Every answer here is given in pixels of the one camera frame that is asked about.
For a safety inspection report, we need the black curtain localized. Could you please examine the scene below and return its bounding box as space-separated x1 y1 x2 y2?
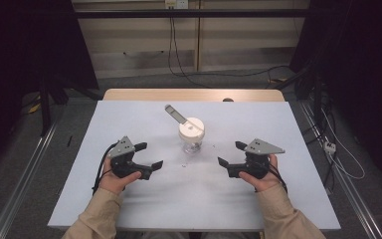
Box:
289 0 382 191
0 0 99 187

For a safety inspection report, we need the clear jar with white lid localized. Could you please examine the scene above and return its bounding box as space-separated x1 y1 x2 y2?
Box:
163 104 206 154

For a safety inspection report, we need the long black floor cable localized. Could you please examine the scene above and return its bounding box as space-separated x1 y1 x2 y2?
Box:
167 8 291 79

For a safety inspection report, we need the black hanging cable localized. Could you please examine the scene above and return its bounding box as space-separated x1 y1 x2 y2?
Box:
167 8 212 90

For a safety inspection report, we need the white cable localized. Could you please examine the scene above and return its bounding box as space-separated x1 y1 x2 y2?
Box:
319 108 367 181

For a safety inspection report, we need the white wall socket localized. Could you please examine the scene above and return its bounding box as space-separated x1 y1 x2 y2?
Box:
164 0 190 10

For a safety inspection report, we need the wooden table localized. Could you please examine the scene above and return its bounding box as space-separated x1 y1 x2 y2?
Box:
102 88 286 103

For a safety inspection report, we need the black horizontal bar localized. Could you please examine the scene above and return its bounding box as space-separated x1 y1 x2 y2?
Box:
73 8 313 20

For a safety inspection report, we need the right hand-held gripper black cable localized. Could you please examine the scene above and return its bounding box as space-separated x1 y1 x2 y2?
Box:
268 164 289 194

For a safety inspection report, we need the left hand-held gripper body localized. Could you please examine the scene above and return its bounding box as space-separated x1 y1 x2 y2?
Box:
106 135 154 181

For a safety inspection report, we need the black metal stand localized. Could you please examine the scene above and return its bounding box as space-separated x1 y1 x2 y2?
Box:
271 62 326 131
37 75 104 137

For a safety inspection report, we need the aluminium floor rail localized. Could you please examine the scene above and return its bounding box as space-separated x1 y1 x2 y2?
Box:
0 121 60 239
298 101 382 239

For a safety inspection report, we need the person's right hand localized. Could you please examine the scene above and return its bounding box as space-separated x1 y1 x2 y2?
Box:
238 153 285 193

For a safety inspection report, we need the white table board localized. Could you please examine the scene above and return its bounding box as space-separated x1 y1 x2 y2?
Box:
47 100 342 232

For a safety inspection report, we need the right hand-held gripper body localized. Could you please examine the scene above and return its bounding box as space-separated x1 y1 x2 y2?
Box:
226 137 287 180

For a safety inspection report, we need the left hand-held gripper black cable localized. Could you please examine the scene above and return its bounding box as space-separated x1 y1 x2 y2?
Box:
92 141 119 196

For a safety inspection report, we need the hand-held gripper black cable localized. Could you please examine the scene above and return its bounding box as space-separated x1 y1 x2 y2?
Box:
268 164 289 194
92 141 119 196

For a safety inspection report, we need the black cable bundle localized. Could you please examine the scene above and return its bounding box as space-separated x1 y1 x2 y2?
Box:
302 99 338 187

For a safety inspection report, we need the person's left hand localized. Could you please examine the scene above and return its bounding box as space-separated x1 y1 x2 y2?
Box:
97 156 143 196

